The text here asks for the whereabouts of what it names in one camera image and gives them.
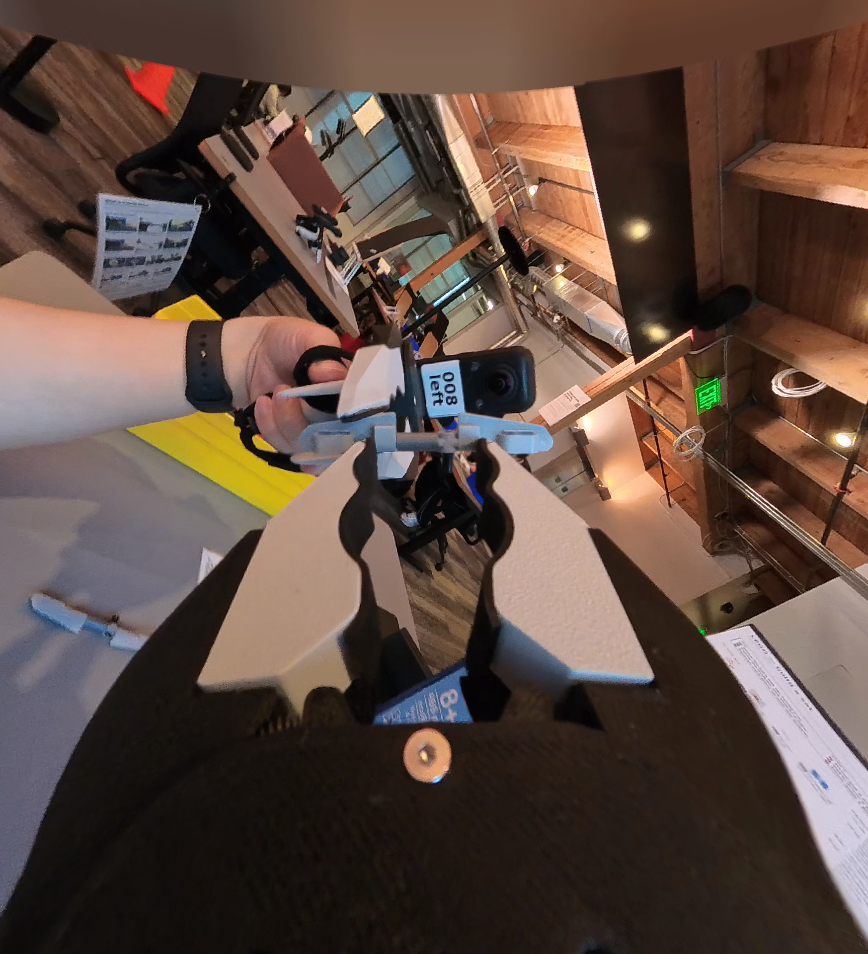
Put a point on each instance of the printed photo sheet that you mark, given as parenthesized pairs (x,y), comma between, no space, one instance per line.
(143,246)

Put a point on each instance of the black table base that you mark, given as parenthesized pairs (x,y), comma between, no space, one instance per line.
(24,97)

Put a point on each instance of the black office chair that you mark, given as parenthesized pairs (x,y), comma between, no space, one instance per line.
(158,171)

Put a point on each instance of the light office desk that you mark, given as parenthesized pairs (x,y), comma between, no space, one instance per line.
(285,223)

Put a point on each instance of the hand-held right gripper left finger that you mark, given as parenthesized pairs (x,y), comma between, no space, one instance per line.
(285,596)

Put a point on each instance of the orange floor marker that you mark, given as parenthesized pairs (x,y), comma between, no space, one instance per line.
(152,86)

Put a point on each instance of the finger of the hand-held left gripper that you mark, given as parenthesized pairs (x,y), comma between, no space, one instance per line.
(512,436)
(337,440)

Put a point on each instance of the person's left hand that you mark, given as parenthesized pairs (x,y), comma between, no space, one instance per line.
(262,358)

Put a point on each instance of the large printed instruction sheet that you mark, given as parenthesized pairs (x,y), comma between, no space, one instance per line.
(814,745)

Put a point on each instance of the green exit sign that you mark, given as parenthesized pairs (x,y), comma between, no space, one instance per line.
(709,393)

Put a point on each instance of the brown divider panel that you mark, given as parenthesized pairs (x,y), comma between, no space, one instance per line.
(303,168)

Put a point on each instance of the person's left forearm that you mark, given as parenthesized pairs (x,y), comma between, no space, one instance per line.
(68,373)

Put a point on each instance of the black ceiling panel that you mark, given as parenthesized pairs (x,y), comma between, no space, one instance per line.
(635,186)

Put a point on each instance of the grey desk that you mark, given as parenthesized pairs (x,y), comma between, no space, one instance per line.
(46,522)

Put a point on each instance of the black smartwatch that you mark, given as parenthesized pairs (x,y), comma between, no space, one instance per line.
(206,365)

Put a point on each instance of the blue robot kit box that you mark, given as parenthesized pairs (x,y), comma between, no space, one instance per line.
(422,700)

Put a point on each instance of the yellow parts bin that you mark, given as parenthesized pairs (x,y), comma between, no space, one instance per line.
(203,447)

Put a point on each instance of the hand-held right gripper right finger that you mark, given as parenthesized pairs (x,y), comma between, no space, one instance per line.
(568,596)

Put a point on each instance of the ceiling spot lamp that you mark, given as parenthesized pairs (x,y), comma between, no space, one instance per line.
(844,440)

